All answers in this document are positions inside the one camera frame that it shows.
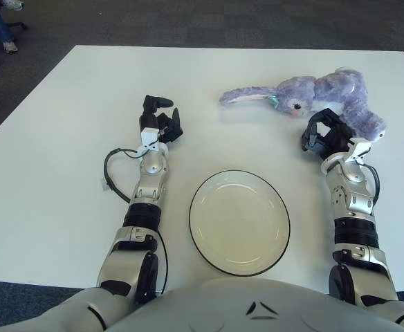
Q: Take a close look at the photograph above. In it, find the purple plush bunny doll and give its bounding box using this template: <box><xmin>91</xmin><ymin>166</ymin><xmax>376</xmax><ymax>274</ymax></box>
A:
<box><xmin>219</xmin><ymin>67</ymin><xmax>388</xmax><ymax>142</ymax></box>

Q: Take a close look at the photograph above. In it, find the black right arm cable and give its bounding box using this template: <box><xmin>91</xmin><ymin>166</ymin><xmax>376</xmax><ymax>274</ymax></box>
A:
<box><xmin>359</xmin><ymin>162</ymin><xmax>381</xmax><ymax>208</ymax></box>

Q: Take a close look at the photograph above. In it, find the black office chair base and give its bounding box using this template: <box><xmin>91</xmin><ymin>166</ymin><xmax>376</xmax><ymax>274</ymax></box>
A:
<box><xmin>0</xmin><ymin>20</ymin><xmax>28</xmax><ymax>49</ymax></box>

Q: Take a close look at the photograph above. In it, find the grey robot torso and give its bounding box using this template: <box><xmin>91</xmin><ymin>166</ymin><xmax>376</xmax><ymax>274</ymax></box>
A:
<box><xmin>0</xmin><ymin>276</ymin><xmax>404</xmax><ymax>332</ymax></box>

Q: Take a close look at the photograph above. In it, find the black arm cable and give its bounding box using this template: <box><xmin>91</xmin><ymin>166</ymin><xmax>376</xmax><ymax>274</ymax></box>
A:
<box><xmin>104</xmin><ymin>147</ymin><xmax>170</xmax><ymax>295</ymax></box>
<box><xmin>359</xmin><ymin>162</ymin><xmax>381</xmax><ymax>208</ymax></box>

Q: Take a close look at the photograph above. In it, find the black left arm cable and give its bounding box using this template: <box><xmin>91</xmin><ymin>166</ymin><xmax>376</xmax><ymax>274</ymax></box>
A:
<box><xmin>104</xmin><ymin>147</ymin><xmax>170</xmax><ymax>295</ymax></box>

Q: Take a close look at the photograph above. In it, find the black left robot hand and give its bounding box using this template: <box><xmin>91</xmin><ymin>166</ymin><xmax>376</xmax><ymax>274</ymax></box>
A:
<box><xmin>138</xmin><ymin>93</ymin><xmax>185</xmax><ymax>143</ymax></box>

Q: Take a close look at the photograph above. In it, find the white plate with black rim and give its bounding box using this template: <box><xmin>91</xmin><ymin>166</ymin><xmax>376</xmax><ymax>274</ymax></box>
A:
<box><xmin>188</xmin><ymin>169</ymin><xmax>291</xmax><ymax>277</ymax></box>

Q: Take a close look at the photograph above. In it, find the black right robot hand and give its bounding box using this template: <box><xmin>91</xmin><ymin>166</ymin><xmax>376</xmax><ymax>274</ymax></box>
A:
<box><xmin>299</xmin><ymin>107</ymin><xmax>356</xmax><ymax>161</ymax></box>

